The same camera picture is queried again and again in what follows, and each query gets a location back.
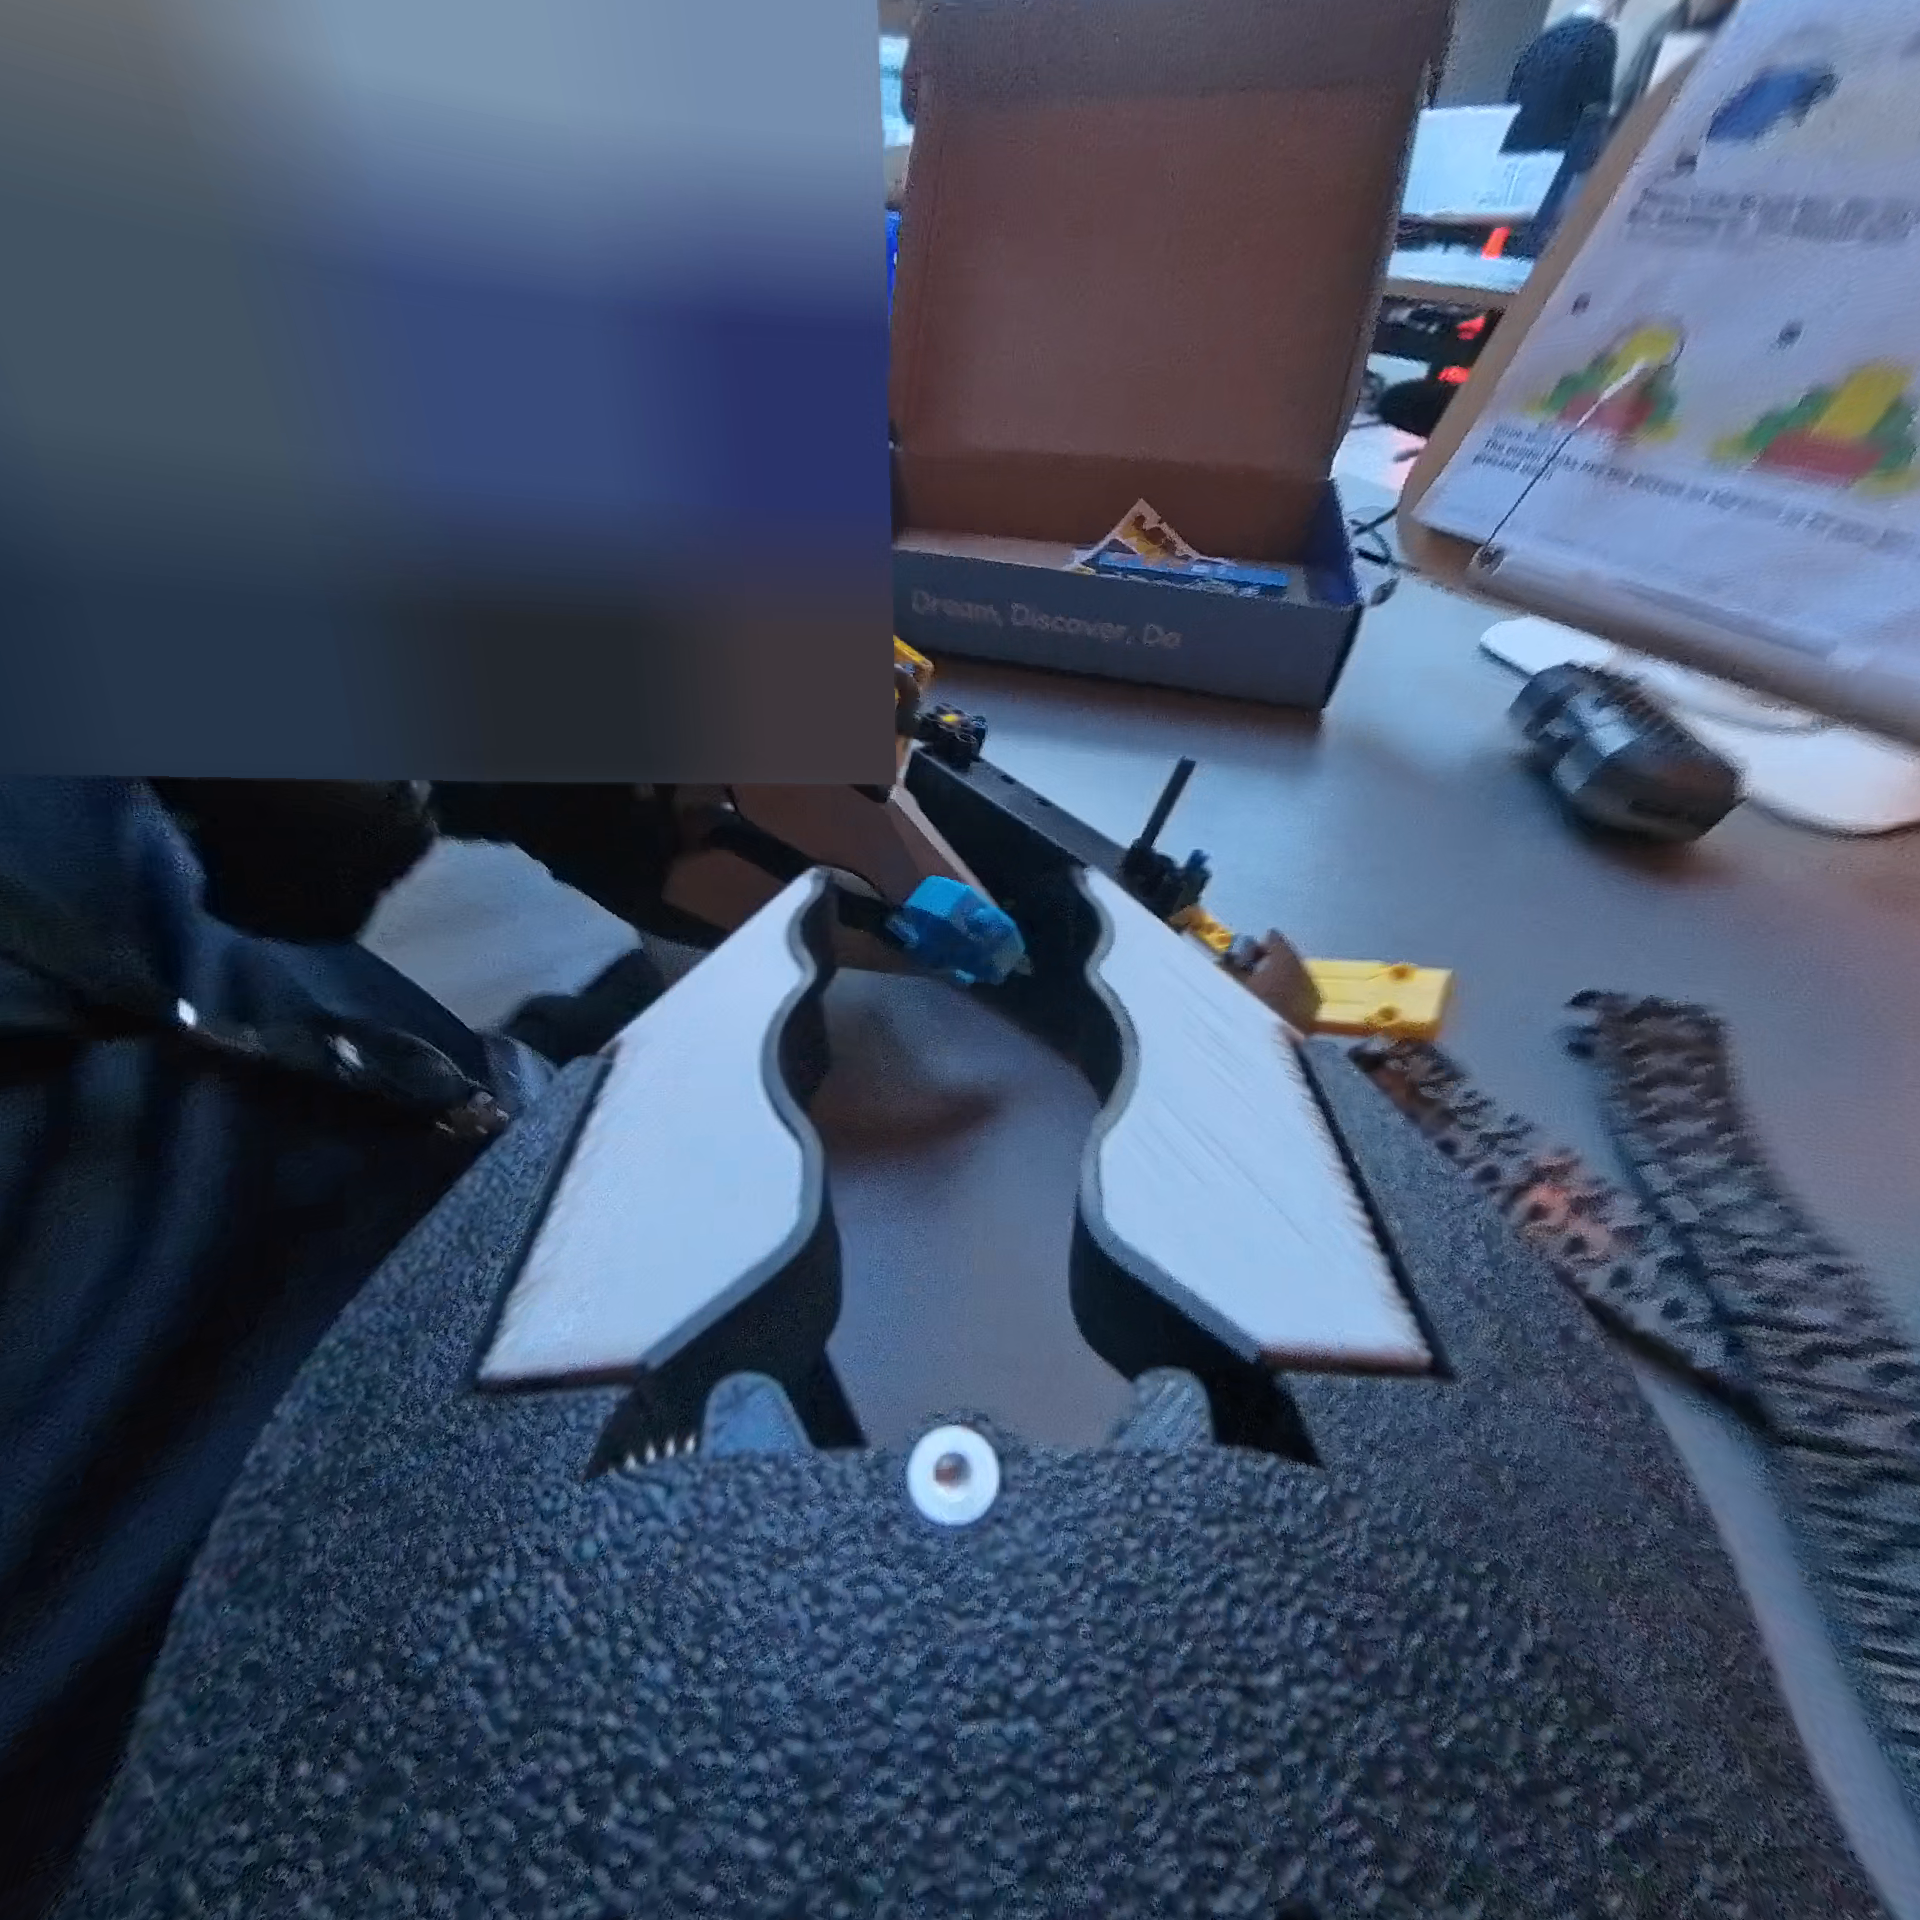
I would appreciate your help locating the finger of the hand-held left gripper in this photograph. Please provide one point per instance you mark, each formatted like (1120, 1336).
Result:
(856, 849)

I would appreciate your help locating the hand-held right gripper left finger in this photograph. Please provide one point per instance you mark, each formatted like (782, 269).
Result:
(675, 1172)

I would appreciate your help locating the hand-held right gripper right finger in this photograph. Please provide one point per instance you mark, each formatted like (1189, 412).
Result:
(1231, 1172)

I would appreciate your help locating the blue plastic tool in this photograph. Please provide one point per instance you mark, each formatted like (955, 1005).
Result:
(955, 921)

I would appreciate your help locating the black toy battery box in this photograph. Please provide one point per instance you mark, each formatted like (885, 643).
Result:
(1020, 809)

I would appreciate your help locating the yellow beam grey panel assembly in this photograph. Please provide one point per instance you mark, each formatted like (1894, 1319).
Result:
(1276, 975)

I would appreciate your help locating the black toy axle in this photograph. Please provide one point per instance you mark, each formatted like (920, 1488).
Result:
(1172, 809)

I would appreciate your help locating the black toy track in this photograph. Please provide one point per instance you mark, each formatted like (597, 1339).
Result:
(1800, 1350)
(1576, 1200)

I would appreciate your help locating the grey desk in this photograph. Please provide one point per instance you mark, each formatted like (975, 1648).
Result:
(1349, 840)

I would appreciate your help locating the printed booklets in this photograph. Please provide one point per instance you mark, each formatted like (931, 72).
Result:
(1185, 571)

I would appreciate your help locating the person's dark clothing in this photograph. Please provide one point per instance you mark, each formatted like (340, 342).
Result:
(150, 1277)

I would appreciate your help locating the grey toy motor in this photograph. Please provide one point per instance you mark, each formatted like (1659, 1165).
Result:
(1622, 750)

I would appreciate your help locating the blue cardboard box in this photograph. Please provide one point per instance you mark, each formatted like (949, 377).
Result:
(1141, 301)

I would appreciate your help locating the instruction sheet stand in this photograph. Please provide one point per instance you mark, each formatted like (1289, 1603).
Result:
(1725, 301)

